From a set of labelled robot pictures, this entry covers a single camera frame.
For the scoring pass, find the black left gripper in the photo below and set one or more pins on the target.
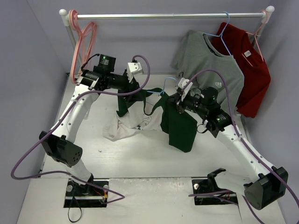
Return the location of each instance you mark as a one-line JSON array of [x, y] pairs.
[[134, 85]]

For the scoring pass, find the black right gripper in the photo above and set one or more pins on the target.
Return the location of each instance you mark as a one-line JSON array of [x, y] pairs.
[[180, 102]]

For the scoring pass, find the white and green t-shirt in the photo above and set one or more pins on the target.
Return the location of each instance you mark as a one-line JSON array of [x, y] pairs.
[[152, 110]]

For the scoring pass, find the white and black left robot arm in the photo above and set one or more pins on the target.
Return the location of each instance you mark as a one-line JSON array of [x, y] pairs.
[[59, 145]]

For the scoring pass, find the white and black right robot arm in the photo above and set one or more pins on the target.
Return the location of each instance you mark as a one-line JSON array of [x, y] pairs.
[[265, 182]]

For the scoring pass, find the grey t-shirt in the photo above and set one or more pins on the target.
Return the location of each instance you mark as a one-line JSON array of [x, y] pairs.
[[196, 53]]

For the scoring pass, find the pink hanger bundle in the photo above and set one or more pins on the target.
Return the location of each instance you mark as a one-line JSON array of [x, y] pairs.
[[91, 28]]

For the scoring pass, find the red t-shirt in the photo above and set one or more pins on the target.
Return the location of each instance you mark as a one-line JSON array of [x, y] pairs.
[[257, 78]]

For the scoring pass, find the blue hanger with grey shirt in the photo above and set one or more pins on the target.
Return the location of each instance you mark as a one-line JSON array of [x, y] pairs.
[[220, 35]]

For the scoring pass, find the pink hanger with red shirt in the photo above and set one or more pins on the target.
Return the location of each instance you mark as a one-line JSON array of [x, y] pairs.
[[256, 35]]

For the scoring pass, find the silver and white clothes rack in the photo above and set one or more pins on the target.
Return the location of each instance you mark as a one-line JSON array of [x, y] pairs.
[[157, 52]]

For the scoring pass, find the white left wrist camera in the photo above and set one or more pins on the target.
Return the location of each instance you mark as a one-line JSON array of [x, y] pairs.
[[133, 68]]

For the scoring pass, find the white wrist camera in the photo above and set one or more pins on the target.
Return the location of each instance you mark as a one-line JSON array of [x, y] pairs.
[[184, 86], [133, 68]]

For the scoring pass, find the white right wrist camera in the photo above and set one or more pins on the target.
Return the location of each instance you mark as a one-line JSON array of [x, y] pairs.
[[184, 86]]

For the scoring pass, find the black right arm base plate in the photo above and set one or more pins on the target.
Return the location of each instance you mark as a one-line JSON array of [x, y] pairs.
[[207, 192]]

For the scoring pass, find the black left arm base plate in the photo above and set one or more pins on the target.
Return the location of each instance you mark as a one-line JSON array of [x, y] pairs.
[[74, 197]]

